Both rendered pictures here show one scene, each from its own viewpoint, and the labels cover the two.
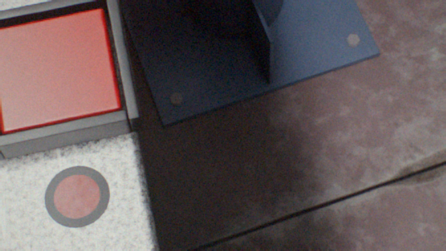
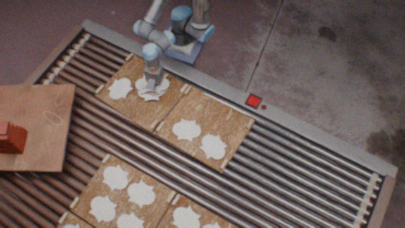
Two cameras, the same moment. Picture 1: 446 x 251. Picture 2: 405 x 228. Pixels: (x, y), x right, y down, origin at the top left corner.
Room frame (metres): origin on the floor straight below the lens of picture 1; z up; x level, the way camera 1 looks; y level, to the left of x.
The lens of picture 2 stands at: (-0.20, 1.13, 2.80)
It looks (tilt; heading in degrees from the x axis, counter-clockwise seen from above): 62 degrees down; 307
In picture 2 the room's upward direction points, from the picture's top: straight up
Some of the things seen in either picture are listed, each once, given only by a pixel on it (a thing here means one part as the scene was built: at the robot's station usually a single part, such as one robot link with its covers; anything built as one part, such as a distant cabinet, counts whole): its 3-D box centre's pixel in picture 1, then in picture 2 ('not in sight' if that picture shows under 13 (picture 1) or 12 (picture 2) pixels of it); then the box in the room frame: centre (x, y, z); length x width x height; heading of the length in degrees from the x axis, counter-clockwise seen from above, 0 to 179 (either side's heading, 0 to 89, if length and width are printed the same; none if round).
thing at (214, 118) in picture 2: not in sight; (205, 127); (0.33, 0.37, 0.93); 0.41 x 0.35 x 0.02; 4
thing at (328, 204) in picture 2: not in sight; (196, 135); (0.35, 0.43, 0.90); 1.95 x 0.05 x 0.05; 7
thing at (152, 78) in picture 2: not in sight; (152, 76); (0.69, 0.37, 1.09); 0.12 x 0.09 x 0.16; 110
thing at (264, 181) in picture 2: not in sight; (192, 143); (0.34, 0.48, 0.90); 1.95 x 0.05 x 0.05; 7
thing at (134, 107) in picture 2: not in sight; (142, 91); (0.75, 0.40, 0.93); 0.41 x 0.35 x 0.02; 2
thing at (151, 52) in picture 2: not in sight; (151, 54); (0.69, 0.34, 1.25); 0.09 x 0.08 x 0.11; 90
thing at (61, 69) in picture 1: (56, 74); (253, 101); (0.22, 0.08, 0.92); 0.06 x 0.06 x 0.01; 7
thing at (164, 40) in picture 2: not in sight; (161, 40); (0.71, 0.24, 1.25); 0.11 x 0.11 x 0.08; 0
